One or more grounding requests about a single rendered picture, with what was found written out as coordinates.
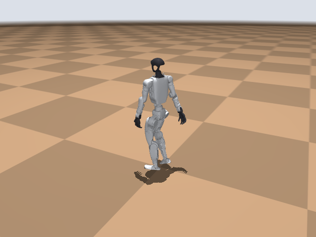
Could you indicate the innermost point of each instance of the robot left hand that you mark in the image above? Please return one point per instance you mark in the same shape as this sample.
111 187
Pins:
137 121

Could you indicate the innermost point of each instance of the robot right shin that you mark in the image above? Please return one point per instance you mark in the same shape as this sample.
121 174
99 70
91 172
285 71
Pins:
161 142

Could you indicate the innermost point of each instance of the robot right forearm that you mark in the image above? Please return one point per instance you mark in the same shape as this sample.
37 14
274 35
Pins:
176 103

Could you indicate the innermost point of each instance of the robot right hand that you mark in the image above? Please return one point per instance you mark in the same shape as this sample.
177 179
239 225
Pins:
182 116

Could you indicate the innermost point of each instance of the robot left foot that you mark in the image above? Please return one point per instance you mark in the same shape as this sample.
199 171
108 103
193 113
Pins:
151 167

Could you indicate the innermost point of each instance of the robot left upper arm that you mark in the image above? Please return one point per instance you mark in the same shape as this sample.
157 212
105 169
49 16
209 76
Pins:
146 86

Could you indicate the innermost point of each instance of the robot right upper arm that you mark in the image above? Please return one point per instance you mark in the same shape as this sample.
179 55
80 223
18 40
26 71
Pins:
171 87

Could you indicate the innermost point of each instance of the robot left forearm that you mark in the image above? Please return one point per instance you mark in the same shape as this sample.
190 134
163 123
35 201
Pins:
140 107

